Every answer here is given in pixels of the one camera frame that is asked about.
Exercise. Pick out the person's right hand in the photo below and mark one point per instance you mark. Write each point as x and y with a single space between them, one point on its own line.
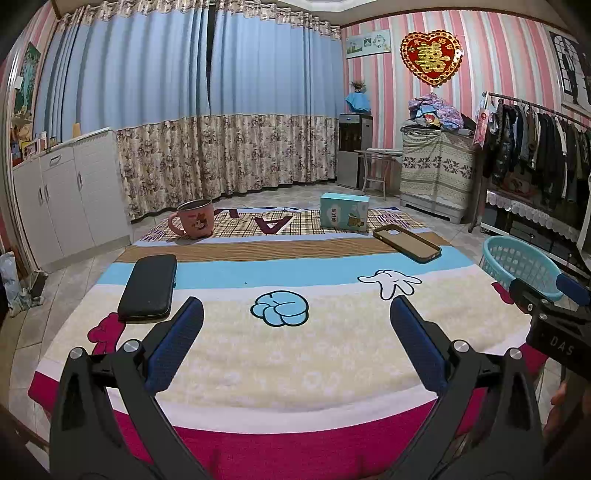
556 406

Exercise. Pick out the small dried plant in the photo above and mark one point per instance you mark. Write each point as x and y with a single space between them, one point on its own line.
358 85

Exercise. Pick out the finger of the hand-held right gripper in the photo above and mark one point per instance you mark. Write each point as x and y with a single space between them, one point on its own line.
572 286
531 293

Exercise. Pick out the grey water dispenser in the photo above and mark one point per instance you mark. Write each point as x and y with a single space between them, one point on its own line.
353 147

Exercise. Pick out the green wall poster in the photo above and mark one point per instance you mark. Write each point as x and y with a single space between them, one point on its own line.
27 78

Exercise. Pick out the row of hanging clothes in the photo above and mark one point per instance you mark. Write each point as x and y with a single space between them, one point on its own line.
540 143

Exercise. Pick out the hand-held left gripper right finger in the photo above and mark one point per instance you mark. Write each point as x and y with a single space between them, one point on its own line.
420 346

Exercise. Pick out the red heart wall decoration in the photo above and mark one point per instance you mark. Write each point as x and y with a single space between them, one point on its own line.
431 53

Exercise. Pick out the blue floral curtain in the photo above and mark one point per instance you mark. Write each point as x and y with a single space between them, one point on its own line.
277 106
138 115

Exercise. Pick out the pink cartoon mug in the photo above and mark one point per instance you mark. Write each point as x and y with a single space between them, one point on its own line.
196 219

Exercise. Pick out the teal plastic basket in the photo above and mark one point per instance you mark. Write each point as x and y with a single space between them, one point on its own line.
517 263

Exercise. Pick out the light blue cardboard box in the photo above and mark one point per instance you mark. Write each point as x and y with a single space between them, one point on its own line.
344 210

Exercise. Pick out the pink hanging bag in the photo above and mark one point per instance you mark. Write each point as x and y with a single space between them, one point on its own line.
481 124

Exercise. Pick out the small picture frames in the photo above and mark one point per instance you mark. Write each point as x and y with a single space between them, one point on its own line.
27 145

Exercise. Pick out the blue covered water bottle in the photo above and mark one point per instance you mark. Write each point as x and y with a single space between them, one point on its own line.
359 102

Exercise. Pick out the black zip case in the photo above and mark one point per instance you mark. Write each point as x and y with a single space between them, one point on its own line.
147 288

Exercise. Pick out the cloth-covered cabinet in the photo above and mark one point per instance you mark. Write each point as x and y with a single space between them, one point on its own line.
436 175

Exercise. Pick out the small metal side table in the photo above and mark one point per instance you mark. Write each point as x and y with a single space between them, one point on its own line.
376 152

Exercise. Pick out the metal clothes rack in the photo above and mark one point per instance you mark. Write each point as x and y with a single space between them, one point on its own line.
475 207

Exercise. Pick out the small yellow object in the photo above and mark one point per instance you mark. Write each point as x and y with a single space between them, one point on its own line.
76 129

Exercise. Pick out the white cabinet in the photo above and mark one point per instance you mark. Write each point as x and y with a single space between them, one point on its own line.
60 194

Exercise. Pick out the black and white wall poster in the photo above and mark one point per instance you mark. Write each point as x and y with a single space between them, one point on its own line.
572 69

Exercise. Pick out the pile of folded clothes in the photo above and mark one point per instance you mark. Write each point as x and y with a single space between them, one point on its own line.
431 113

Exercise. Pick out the lace-covered low shelf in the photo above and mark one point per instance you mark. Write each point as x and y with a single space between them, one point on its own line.
531 217

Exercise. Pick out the brown phone case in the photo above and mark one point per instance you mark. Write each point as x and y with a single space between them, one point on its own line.
406 242

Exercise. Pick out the wall picture with clock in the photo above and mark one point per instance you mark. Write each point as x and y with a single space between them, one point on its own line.
368 44

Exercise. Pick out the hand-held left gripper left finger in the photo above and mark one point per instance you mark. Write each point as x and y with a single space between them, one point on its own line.
178 341

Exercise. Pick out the clear plastic bag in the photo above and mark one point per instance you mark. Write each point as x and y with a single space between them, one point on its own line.
11 281

